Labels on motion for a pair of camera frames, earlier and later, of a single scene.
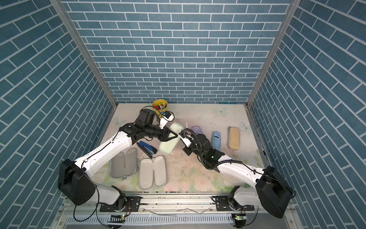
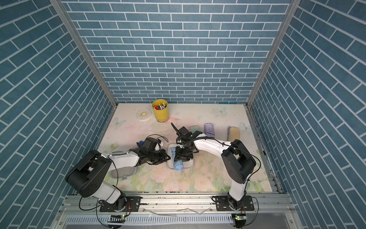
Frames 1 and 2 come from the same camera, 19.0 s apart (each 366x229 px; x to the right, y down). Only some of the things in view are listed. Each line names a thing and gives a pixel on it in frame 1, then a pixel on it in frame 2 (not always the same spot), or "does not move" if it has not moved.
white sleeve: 146,167 -> 170,158
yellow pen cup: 159,106 does not move
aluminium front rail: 175,202 does not move
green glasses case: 168,147 -> 195,128
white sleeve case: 234,140 does not move
